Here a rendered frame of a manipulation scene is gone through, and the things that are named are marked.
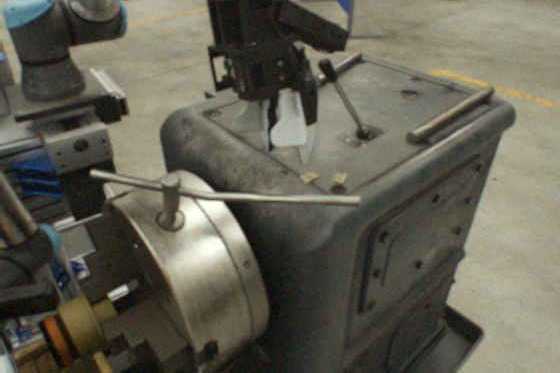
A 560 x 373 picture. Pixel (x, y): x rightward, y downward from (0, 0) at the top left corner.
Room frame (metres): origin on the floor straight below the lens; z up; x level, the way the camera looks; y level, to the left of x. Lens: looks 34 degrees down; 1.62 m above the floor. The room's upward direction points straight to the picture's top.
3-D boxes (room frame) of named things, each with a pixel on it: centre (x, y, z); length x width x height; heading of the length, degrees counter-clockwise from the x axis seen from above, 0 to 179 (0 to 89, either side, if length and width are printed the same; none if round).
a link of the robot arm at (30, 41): (1.04, 0.59, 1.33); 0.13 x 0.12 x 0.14; 125
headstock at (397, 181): (0.75, -0.12, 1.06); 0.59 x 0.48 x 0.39; 131
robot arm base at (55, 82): (1.03, 0.59, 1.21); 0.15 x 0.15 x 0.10
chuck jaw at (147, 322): (0.36, 0.17, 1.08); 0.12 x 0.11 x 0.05; 41
